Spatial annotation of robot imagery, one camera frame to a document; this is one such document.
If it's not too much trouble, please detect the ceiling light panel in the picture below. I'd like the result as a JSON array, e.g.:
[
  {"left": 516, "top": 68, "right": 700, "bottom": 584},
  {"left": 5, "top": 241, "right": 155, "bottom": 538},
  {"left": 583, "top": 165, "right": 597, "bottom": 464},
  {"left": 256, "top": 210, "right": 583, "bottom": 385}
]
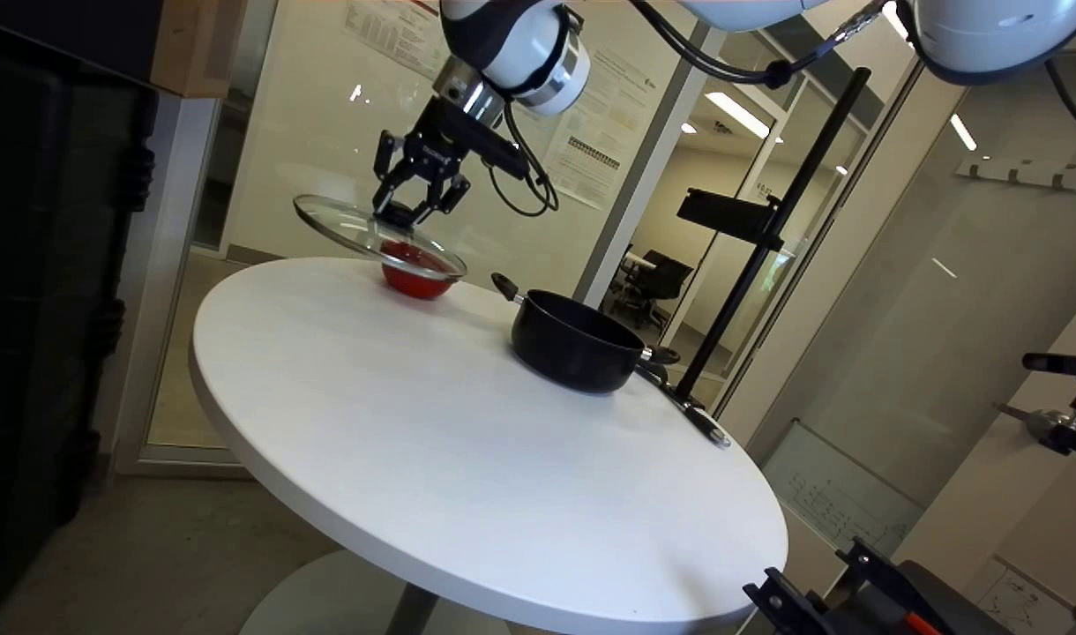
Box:
[
  {"left": 707, "top": 87, "right": 776, "bottom": 142},
  {"left": 944, "top": 110, "right": 982, "bottom": 156}
]

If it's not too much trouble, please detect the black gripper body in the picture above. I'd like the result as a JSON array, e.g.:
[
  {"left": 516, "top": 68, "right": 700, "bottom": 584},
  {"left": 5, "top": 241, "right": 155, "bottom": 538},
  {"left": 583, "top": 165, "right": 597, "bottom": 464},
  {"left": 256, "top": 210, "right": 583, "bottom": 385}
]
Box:
[{"left": 403, "top": 97, "right": 475, "bottom": 180}]

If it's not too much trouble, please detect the black camera on pole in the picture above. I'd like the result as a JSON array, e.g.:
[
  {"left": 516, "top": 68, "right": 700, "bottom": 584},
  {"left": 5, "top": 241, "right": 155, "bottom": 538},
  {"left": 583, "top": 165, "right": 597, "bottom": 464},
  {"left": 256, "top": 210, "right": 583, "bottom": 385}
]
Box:
[{"left": 673, "top": 188, "right": 790, "bottom": 254}]

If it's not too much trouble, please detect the black camera tripod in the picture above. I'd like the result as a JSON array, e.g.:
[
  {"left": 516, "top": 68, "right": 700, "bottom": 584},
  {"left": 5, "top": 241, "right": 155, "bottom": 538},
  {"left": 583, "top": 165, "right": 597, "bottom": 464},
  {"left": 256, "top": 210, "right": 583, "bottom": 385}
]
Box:
[{"left": 990, "top": 349, "right": 1076, "bottom": 464}]

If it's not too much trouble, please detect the brown cardboard box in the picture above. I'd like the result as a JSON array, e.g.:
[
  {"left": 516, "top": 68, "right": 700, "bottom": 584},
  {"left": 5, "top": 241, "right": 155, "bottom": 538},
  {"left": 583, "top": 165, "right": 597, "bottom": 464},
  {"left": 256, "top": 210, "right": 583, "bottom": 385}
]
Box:
[{"left": 145, "top": 0, "right": 283, "bottom": 102}]

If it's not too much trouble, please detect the black cabinet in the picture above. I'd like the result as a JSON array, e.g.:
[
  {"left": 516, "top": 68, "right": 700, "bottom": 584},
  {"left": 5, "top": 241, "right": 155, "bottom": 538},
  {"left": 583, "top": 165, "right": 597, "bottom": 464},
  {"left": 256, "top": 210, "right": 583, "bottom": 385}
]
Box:
[{"left": 0, "top": 21, "right": 162, "bottom": 629}]

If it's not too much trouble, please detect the red bowl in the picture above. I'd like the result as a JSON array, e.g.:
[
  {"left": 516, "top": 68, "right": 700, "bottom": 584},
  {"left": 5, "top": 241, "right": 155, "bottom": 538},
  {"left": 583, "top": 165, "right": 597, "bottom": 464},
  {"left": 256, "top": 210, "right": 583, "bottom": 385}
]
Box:
[{"left": 377, "top": 236, "right": 461, "bottom": 303}]

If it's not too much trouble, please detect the black office chair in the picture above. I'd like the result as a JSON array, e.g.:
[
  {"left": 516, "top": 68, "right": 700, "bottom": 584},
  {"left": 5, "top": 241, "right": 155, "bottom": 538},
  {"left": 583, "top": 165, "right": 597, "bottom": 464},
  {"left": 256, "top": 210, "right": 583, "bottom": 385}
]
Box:
[{"left": 621, "top": 245, "right": 696, "bottom": 328}]

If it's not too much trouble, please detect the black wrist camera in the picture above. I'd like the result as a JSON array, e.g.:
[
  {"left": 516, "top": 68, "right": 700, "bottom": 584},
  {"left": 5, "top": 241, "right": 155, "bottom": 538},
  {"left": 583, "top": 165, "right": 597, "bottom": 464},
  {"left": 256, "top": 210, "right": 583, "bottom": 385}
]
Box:
[{"left": 443, "top": 110, "right": 557, "bottom": 191}]

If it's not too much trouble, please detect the white wall poster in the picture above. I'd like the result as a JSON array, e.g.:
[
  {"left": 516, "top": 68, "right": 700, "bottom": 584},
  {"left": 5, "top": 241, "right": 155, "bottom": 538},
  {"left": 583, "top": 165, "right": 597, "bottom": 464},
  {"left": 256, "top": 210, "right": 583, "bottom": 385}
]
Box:
[{"left": 339, "top": 0, "right": 457, "bottom": 85}]

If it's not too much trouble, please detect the thin wrist camera cable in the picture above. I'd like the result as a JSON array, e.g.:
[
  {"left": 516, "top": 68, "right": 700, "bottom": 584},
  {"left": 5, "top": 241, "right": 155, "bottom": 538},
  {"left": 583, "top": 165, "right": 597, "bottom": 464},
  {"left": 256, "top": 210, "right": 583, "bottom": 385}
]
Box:
[{"left": 481, "top": 97, "right": 564, "bottom": 221}]

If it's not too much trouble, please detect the wall hook rail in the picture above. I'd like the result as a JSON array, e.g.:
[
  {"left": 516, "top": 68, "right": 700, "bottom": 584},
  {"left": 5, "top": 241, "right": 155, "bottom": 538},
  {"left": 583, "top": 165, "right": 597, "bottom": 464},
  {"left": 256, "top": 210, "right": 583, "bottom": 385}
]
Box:
[{"left": 956, "top": 156, "right": 1076, "bottom": 196}]

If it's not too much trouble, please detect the black cooking pot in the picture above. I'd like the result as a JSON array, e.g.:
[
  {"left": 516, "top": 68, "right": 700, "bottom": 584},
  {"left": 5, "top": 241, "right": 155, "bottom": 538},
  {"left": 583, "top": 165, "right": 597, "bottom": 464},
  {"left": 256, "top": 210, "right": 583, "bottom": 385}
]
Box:
[{"left": 492, "top": 268, "right": 735, "bottom": 451}]

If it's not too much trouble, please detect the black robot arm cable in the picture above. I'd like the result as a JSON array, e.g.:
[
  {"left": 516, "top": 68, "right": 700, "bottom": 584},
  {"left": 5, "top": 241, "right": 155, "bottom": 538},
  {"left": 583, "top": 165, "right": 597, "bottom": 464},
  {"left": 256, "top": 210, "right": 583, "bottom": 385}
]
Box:
[{"left": 624, "top": 0, "right": 916, "bottom": 92}]

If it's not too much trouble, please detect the glass lid with black knob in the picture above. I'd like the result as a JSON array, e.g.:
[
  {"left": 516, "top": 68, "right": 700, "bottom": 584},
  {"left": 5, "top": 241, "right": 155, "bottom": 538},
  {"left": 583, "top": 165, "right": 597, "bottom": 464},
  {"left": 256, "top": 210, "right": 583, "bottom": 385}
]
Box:
[{"left": 290, "top": 191, "right": 470, "bottom": 287}]

